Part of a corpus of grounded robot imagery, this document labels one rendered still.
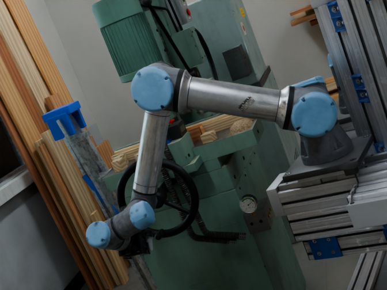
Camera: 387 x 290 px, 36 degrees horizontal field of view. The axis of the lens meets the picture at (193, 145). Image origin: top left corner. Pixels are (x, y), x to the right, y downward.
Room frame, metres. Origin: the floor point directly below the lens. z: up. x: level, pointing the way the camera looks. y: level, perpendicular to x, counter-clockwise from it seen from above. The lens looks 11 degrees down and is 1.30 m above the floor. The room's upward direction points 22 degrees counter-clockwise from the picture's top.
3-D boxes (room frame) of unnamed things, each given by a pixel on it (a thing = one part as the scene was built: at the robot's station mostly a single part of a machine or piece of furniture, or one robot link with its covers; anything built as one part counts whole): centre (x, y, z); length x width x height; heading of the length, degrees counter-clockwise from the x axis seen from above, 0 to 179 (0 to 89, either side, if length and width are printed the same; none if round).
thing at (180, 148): (2.09, 0.08, 0.91); 0.15 x 0.14 x 0.09; 72
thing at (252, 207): (2.01, -0.11, 0.65); 0.06 x 0.04 x 0.08; 72
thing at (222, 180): (2.41, 0.04, 0.76); 0.57 x 0.45 x 0.09; 162
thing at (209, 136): (2.11, -0.06, 0.92); 0.04 x 0.04 x 0.03; 53
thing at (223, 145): (2.17, 0.06, 0.87); 0.61 x 0.30 x 0.06; 72
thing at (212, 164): (2.23, 0.10, 0.82); 0.40 x 0.21 x 0.04; 72
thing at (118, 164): (2.23, 0.29, 0.92); 0.04 x 0.04 x 0.04; 61
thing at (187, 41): (2.45, -0.13, 1.22); 0.09 x 0.08 x 0.15; 162
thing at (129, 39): (2.29, 0.08, 1.35); 0.18 x 0.18 x 0.31
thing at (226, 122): (2.27, 0.00, 0.92); 0.67 x 0.02 x 0.04; 72
